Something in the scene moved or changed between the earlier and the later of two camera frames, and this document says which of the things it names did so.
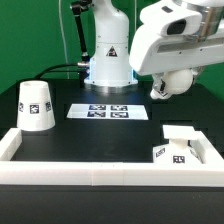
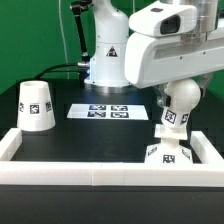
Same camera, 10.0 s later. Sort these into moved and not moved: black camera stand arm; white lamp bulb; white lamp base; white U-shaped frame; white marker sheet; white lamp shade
Moved: white lamp base; white lamp bulb
Not moved: white marker sheet; black camera stand arm; white lamp shade; white U-shaped frame
